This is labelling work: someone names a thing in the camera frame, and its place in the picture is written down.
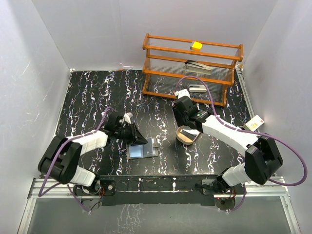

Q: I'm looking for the white card box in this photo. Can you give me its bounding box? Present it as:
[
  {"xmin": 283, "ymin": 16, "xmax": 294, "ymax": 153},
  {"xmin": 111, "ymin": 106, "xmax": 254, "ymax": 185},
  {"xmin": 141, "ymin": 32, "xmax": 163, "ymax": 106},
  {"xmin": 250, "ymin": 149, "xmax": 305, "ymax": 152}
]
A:
[{"xmin": 243, "ymin": 115, "xmax": 265, "ymax": 132}]

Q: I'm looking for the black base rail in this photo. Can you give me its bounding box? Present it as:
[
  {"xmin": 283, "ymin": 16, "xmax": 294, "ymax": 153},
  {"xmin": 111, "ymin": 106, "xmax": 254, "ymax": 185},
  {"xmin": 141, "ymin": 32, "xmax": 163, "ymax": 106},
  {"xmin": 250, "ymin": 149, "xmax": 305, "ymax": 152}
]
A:
[{"xmin": 73, "ymin": 174, "xmax": 247, "ymax": 207}]

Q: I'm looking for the orange wooden shelf rack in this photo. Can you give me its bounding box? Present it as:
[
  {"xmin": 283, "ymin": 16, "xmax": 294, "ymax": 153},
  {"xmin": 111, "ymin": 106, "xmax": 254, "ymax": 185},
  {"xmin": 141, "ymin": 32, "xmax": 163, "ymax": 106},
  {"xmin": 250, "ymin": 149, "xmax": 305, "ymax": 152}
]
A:
[{"xmin": 142, "ymin": 34, "xmax": 244, "ymax": 106}]

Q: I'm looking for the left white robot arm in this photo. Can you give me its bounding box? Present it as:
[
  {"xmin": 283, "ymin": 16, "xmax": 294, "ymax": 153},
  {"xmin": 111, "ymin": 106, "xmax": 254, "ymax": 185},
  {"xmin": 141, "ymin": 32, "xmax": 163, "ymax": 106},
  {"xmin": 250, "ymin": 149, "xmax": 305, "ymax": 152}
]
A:
[{"xmin": 38, "ymin": 113, "xmax": 148, "ymax": 195}]

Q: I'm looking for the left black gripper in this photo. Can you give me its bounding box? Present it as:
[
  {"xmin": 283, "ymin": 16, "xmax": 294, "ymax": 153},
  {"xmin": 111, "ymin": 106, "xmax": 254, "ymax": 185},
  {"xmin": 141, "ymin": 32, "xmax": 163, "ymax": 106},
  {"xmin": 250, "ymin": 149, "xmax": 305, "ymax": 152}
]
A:
[{"xmin": 115, "ymin": 122, "xmax": 148, "ymax": 146}]

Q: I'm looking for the oval wooden tray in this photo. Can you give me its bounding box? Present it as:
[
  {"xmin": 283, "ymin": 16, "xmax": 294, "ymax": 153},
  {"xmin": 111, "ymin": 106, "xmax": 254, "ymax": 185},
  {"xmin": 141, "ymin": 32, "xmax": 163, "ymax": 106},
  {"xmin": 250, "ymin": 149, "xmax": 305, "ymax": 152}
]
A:
[{"xmin": 176, "ymin": 126, "xmax": 201, "ymax": 145}]

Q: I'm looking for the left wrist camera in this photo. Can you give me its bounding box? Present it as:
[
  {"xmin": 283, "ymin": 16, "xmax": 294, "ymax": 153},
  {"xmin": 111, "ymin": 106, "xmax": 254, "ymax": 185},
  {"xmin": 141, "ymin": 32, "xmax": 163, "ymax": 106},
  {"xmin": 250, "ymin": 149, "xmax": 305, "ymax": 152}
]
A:
[{"xmin": 123, "ymin": 112, "xmax": 133, "ymax": 124}]

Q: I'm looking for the yellow white block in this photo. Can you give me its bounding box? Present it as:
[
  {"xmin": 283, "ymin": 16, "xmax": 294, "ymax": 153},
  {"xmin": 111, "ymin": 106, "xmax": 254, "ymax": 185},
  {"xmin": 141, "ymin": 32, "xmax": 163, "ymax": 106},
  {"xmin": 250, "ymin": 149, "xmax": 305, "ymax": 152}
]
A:
[{"xmin": 190, "ymin": 41, "xmax": 203, "ymax": 51}]

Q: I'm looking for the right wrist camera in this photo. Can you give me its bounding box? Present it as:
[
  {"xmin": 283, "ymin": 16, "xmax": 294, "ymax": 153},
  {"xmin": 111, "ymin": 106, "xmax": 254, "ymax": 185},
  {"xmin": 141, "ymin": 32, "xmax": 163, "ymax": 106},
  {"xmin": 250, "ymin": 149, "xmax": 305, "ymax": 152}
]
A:
[{"xmin": 174, "ymin": 89, "xmax": 190, "ymax": 99}]

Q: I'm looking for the small white stapler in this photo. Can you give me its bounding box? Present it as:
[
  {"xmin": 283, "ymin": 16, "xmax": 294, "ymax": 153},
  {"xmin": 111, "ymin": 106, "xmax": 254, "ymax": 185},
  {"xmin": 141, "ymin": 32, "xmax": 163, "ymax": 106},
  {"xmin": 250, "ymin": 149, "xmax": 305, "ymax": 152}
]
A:
[{"xmin": 189, "ymin": 84, "xmax": 207, "ymax": 93}]

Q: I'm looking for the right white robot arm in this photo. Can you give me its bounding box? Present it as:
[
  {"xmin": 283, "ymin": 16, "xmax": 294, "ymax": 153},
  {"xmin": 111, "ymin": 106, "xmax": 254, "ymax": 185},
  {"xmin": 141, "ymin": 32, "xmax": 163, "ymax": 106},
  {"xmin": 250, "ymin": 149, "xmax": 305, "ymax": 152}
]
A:
[{"xmin": 173, "ymin": 96, "xmax": 283, "ymax": 194}]

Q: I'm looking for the grey card holder wallet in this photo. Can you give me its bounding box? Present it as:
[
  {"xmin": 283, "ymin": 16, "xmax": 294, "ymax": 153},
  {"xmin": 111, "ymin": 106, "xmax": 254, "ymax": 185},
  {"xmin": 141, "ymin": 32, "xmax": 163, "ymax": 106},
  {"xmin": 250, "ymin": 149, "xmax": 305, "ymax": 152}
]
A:
[{"xmin": 126, "ymin": 137, "xmax": 159, "ymax": 159}]

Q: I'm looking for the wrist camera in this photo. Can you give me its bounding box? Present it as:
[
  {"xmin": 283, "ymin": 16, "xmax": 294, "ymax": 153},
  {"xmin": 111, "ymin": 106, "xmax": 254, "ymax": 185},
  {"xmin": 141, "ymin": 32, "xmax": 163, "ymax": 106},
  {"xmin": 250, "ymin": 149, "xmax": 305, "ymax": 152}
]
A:
[
  {"xmin": 174, "ymin": 89, "xmax": 190, "ymax": 99},
  {"xmin": 123, "ymin": 112, "xmax": 133, "ymax": 124}
]

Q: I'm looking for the grey black stapler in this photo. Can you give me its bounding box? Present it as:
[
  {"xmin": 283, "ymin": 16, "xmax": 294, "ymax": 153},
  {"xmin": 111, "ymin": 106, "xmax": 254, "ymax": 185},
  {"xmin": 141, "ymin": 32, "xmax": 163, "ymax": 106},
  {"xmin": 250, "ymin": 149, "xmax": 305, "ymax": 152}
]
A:
[{"xmin": 183, "ymin": 60, "xmax": 212, "ymax": 76}]

